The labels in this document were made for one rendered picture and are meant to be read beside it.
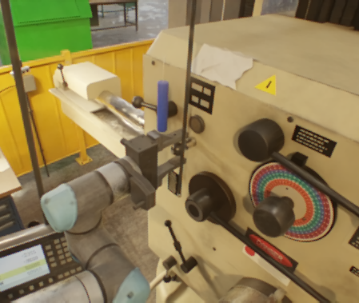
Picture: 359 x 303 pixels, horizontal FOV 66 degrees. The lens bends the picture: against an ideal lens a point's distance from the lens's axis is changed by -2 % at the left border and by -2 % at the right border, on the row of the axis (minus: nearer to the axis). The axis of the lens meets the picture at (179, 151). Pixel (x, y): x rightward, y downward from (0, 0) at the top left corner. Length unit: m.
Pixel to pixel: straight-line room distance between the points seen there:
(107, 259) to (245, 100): 0.39
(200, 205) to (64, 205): 0.31
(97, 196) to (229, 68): 0.36
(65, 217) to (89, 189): 0.06
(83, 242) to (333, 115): 0.49
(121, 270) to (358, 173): 0.42
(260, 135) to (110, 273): 0.34
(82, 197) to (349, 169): 0.45
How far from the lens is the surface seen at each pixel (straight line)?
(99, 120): 1.78
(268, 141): 0.50
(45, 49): 4.33
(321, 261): 0.66
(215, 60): 0.64
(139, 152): 0.55
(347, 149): 0.51
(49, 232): 1.06
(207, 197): 0.69
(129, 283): 0.51
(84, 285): 0.50
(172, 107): 0.69
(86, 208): 0.53
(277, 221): 0.52
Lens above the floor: 2.08
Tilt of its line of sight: 35 degrees down
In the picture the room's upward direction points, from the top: 4 degrees clockwise
